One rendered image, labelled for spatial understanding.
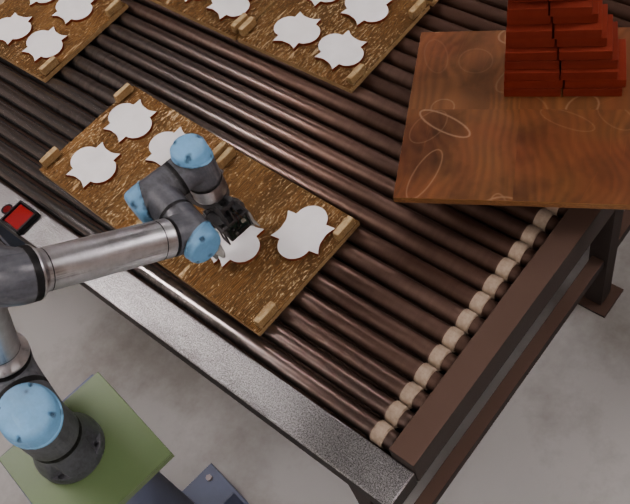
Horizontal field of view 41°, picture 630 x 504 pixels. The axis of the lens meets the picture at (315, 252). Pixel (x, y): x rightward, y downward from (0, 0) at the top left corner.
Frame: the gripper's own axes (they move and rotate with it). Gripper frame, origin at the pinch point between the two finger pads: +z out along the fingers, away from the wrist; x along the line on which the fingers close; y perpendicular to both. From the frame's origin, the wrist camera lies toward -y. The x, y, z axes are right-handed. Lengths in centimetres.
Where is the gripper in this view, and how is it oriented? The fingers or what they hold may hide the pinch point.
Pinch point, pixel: (232, 238)
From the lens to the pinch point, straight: 191.8
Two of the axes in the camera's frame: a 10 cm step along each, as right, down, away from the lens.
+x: 7.1, -6.6, 2.5
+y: 6.7, 5.3, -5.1
